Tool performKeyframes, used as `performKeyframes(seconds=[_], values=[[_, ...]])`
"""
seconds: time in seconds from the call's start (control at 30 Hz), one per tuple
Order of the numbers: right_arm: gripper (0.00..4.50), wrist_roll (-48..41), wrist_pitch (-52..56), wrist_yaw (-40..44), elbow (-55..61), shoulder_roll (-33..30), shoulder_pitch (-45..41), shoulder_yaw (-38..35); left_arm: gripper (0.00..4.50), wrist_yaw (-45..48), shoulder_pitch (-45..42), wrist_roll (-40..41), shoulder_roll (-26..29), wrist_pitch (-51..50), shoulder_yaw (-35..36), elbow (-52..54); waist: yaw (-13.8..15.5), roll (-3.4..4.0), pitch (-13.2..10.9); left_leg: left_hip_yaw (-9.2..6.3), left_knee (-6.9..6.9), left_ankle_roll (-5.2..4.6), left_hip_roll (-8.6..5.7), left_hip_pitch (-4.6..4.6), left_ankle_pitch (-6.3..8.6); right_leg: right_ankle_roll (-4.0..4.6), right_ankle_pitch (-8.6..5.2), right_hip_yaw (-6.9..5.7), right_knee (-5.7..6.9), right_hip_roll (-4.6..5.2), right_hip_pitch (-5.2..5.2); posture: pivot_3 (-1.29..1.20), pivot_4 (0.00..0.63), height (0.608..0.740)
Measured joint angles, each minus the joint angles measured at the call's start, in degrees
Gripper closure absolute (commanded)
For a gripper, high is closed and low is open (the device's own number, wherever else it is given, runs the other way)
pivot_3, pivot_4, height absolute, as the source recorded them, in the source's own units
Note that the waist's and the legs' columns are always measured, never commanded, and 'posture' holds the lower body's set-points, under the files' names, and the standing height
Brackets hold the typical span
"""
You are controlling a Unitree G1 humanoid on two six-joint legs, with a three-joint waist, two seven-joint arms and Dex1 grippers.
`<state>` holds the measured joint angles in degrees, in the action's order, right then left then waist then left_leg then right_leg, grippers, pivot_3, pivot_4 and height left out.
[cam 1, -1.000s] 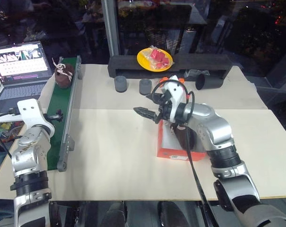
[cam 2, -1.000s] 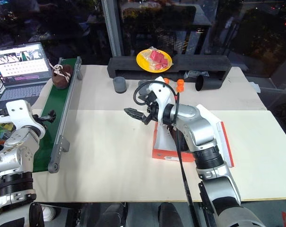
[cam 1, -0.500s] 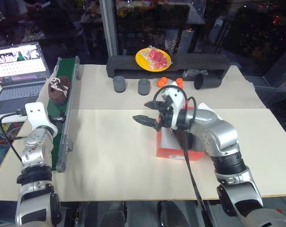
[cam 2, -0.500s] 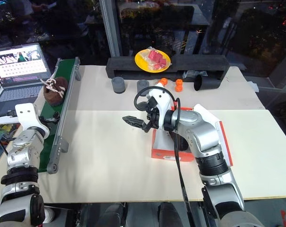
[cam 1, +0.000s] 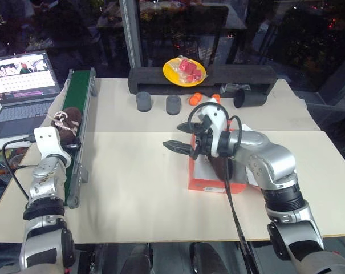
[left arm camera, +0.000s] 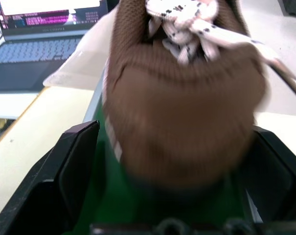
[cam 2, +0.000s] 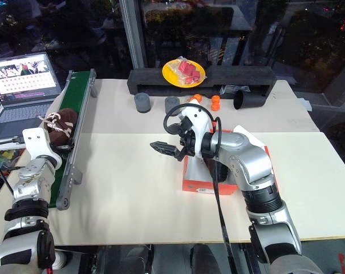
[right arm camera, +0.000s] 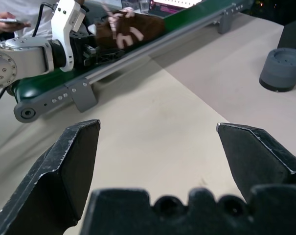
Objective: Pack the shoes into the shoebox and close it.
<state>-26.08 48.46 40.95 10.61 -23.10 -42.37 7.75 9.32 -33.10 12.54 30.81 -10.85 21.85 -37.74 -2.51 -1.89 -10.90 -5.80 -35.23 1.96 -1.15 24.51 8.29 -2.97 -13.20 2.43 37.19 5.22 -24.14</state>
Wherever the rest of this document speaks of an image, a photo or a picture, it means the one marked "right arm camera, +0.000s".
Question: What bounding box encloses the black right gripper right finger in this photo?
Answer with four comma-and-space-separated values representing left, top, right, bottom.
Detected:
216, 122, 296, 202

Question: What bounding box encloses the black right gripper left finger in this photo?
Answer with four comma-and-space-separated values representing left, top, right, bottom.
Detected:
0, 119, 101, 235

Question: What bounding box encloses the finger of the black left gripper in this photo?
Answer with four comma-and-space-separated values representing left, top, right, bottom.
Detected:
85, 45, 126, 66

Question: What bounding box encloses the brown plush toy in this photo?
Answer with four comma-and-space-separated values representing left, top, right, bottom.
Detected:
88, 6, 166, 51

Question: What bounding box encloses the silver smartphone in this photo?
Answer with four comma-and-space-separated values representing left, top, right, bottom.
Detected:
0, 18, 25, 25

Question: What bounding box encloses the person's bare hand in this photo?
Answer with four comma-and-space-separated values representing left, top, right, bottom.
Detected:
0, 11, 31, 34

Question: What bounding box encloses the person in white shirt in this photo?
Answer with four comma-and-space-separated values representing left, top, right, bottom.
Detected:
0, 0, 86, 42

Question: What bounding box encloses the computer screen with pink window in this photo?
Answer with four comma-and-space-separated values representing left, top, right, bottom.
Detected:
148, 0, 205, 18

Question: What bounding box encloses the green conveyor belt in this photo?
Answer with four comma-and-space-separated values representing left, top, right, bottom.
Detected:
13, 0, 255, 123

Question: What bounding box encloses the grey round stand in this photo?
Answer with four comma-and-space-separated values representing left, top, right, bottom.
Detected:
258, 47, 296, 93

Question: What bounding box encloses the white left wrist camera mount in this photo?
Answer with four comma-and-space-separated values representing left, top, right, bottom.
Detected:
50, 0, 88, 72

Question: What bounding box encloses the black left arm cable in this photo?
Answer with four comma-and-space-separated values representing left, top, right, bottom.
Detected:
31, 2, 59, 38

